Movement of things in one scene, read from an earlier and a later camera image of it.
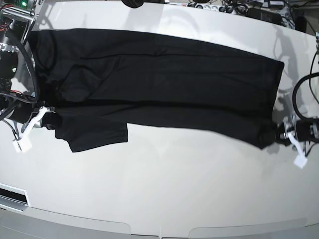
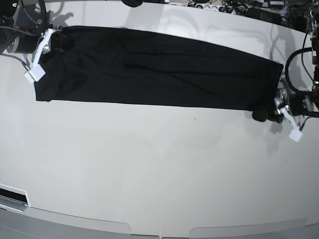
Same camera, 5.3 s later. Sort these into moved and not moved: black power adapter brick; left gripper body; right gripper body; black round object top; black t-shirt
Moved: black t-shirt; right gripper body; left gripper body
Not moved: black round object top; black power adapter brick
